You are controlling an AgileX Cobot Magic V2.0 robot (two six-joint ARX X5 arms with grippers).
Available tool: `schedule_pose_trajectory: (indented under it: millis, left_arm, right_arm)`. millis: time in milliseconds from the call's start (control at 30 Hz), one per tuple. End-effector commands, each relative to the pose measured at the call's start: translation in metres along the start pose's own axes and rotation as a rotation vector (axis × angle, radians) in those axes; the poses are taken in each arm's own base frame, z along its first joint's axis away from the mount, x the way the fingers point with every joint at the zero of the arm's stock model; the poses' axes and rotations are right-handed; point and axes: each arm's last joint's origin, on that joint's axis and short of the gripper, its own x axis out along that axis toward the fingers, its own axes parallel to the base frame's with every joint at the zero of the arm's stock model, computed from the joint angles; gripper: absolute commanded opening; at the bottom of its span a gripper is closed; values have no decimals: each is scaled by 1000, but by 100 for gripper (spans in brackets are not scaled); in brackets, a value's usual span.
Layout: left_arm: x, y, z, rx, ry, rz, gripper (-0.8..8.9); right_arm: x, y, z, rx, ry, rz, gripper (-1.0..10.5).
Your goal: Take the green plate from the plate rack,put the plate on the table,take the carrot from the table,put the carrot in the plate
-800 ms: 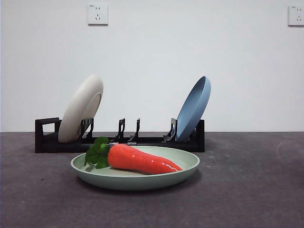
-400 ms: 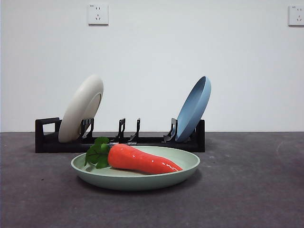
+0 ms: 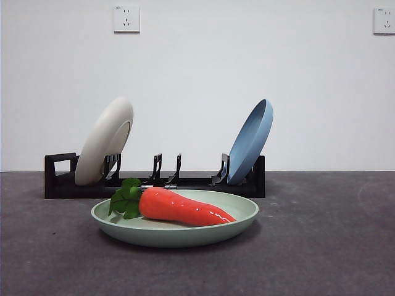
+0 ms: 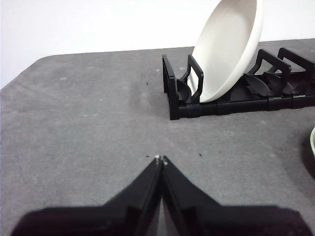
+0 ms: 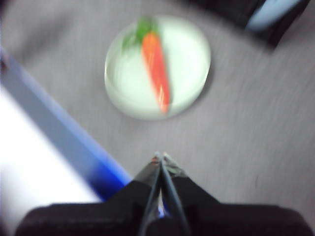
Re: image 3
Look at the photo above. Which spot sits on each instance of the orange carrot with green leaves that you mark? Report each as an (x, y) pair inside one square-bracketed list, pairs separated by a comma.
[(179, 206)]

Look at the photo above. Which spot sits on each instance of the green plate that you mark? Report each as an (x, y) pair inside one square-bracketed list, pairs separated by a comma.
[(172, 237)]

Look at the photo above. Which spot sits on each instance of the blue plate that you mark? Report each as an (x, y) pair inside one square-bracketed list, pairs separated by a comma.
[(249, 148)]

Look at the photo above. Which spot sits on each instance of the cream plate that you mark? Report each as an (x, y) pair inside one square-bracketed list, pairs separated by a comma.
[(100, 138)]

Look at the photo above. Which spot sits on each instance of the black plate rack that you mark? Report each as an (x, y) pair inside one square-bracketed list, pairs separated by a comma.
[(71, 191)]

